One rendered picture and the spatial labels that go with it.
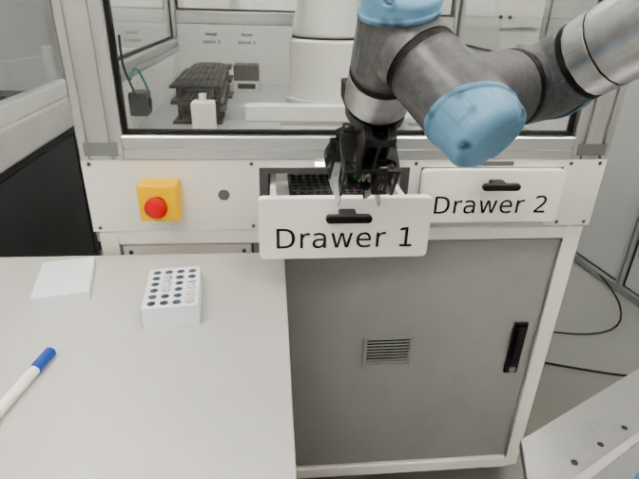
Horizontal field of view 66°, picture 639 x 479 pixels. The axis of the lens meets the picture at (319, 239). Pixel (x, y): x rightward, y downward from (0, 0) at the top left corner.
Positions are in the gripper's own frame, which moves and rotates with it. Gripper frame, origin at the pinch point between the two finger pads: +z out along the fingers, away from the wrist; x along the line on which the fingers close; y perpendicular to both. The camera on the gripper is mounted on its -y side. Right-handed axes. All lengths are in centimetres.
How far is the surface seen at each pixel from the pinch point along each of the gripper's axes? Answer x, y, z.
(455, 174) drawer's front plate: 23.2, -13.0, 14.1
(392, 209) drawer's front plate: 7.7, -0.6, 7.0
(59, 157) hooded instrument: -83, -66, 75
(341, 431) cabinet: 5, 25, 73
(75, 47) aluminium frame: -44, -27, -3
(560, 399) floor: 85, 14, 108
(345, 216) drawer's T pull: -0.6, 2.0, 4.7
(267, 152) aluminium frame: -12.9, -16.5, 11.8
